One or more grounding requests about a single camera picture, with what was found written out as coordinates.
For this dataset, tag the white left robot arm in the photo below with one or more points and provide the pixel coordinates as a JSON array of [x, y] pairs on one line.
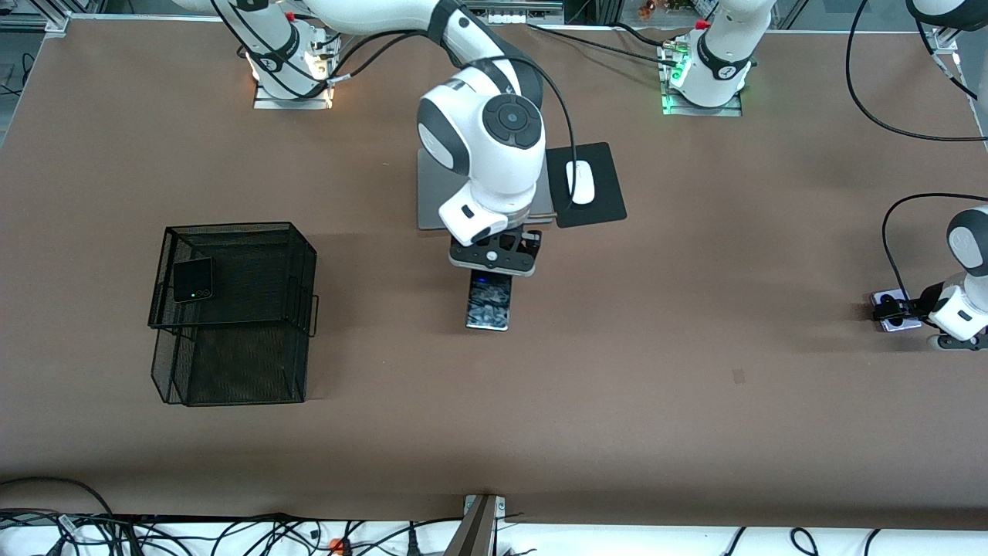
[[718, 54]]

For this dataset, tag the white power strip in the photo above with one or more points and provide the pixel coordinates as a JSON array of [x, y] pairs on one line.
[[525, 14]]

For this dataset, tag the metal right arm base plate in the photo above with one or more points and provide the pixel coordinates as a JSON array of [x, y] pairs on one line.
[[266, 103]]

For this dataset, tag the metal frame post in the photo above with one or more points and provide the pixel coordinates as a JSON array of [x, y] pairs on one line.
[[475, 533]]

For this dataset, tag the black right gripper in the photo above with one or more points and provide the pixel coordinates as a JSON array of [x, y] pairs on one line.
[[529, 241]]

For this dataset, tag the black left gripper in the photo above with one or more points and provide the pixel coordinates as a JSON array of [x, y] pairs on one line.
[[908, 305]]

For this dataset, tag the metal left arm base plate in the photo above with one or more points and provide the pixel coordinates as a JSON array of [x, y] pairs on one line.
[[675, 110]]

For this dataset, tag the black slab smartphone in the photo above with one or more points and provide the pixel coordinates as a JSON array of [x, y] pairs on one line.
[[488, 305]]

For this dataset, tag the black flip phone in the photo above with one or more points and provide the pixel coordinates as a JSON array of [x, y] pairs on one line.
[[193, 279]]

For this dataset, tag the aluminium frame corner profile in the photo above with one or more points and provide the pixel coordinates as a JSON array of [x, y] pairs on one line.
[[55, 23], [943, 40]]

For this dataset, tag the silver laptop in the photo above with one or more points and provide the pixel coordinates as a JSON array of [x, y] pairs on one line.
[[431, 201]]

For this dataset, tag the white flip phone two circles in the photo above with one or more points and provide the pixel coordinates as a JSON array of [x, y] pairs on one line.
[[909, 326]]

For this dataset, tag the white computer mouse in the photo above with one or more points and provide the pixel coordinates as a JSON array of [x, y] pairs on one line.
[[580, 185]]

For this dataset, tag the black mouse pad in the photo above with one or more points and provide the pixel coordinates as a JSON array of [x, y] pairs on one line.
[[610, 193]]

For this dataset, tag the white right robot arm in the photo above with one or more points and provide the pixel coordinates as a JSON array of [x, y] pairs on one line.
[[494, 162]]

